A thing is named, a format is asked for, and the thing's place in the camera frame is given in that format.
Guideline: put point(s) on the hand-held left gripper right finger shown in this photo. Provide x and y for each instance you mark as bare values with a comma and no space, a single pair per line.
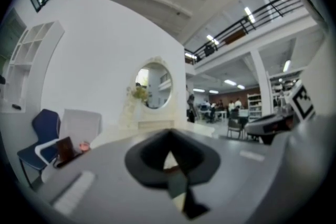
236,186

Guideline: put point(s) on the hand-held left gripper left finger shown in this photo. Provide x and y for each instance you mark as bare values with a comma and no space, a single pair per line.
105,178

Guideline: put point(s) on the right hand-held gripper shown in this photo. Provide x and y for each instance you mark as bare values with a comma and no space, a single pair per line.
265,124

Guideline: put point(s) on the white dressing table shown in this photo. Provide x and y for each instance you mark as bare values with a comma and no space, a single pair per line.
115,136

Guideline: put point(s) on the white storage rack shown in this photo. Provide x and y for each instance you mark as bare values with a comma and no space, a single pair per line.
254,107

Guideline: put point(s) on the grey office chair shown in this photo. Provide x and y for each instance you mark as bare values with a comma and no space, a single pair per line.
235,124

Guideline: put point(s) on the small pink object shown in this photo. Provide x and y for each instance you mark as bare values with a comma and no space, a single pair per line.
84,145

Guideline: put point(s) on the white pillar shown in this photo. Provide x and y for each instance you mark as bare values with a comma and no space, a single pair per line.
262,81

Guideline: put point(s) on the brown leather case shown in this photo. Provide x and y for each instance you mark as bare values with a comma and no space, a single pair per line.
65,148

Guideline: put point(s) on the group of ceiling light strips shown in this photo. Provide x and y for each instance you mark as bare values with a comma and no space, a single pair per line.
229,82

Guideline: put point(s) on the white slatted chair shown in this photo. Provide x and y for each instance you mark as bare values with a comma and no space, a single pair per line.
81,123

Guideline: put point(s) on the dark blue chair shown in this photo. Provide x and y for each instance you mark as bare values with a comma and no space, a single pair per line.
44,128

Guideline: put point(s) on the white vase with flowers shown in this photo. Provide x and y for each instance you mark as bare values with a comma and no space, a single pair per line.
136,102

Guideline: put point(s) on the black balcony railing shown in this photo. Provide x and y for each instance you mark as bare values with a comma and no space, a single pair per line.
246,25

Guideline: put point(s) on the round white-framed mirror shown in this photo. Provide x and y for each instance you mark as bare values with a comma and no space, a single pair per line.
155,86

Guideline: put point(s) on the small black object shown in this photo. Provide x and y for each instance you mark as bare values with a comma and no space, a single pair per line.
16,106

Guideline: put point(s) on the white cube shelf unit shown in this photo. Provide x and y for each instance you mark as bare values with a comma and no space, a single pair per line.
29,55

